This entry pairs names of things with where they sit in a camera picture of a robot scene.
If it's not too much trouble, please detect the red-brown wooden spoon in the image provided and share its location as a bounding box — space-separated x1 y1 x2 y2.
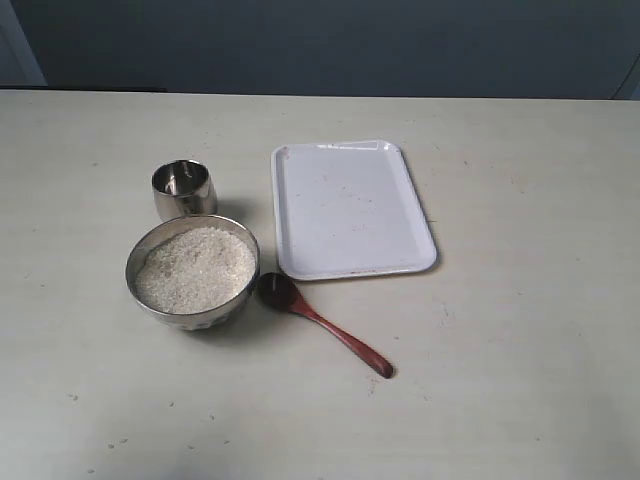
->
257 272 395 379

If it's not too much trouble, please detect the steel bowl of rice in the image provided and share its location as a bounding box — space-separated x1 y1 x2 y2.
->
125 215 260 331

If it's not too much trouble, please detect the white rectangular tray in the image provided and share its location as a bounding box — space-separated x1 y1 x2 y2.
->
271 140 438 281

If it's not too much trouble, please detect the small steel cup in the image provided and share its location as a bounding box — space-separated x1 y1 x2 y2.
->
151 159 218 221

